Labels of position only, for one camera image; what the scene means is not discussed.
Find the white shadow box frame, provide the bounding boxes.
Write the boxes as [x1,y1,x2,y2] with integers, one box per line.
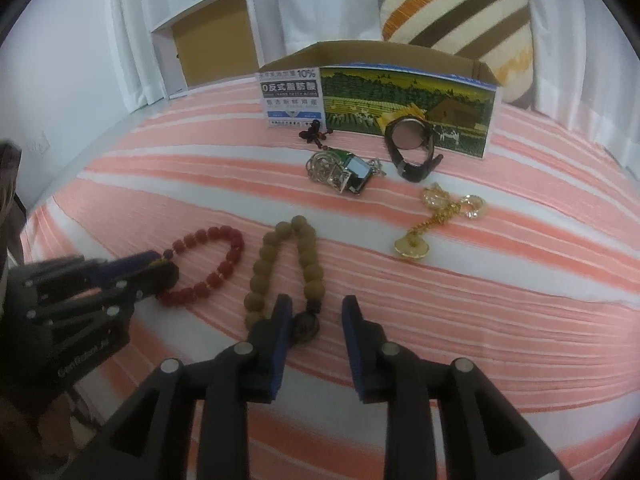
[150,0,263,101]

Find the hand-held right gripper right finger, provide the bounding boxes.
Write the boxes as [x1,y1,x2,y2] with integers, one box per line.
[341,295,561,480]

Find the gold chain pendant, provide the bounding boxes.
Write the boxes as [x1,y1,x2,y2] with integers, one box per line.
[392,182,487,261]

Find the pink white striped blanket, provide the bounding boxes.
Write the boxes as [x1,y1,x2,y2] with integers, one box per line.
[20,82,640,480]

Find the red bead bracelet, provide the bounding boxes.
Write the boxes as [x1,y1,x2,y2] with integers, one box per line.
[156,227,246,307]

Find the dark red beaded charm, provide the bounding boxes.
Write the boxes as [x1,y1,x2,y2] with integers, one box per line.
[298,121,335,150]

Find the olive bead bracelet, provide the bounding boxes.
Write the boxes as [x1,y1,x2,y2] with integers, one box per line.
[243,216,325,343]

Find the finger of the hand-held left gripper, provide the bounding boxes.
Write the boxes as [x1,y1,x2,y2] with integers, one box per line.
[10,251,160,293]
[30,262,180,329]

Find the printed cardboard box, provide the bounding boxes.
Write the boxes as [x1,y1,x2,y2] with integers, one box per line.
[257,40,503,161]

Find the black wristwatch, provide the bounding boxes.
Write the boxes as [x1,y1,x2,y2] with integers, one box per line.
[384,115,445,182]

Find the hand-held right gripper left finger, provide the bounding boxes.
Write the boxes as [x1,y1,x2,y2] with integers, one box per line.
[87,294,293,480]

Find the silver chain with square pendant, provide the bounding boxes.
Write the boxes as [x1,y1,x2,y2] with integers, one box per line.
[306,147,387,196]

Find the striped throw pillow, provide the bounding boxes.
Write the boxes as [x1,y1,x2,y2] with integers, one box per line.
[372,0,535,106]

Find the white curtain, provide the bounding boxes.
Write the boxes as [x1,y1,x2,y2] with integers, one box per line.
[107,0,640,181]

